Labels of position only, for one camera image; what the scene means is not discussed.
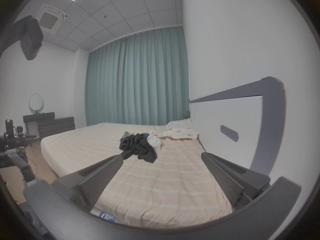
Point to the ceiling air conditioner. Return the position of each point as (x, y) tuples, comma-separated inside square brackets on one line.
[(51, 19)]

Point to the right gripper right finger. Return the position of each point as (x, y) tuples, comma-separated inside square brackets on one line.
[(220, 176)]

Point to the white printed pillow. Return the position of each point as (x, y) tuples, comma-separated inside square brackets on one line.
[(178, 131)]

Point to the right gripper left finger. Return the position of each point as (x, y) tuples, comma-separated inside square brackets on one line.
[(105, 174)]

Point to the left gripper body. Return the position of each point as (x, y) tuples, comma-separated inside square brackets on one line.
[(13, 140)]

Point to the pile of clothes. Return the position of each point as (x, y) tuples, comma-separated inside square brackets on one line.
[(140, 146)]

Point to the dark chest of drawers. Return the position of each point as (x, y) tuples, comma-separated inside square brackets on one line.
[(55, 126)]

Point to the blue-green curtain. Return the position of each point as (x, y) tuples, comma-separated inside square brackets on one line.
[(140, 79)]

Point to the bed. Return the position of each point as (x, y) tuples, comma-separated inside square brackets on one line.
[(162, 184)]

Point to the round white-framed mirror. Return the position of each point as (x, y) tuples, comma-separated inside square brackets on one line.
[(36, 102)]

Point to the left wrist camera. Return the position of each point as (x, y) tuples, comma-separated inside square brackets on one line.
[(9, 126)]

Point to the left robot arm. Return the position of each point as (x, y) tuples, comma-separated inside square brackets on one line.
[(25, 170)]

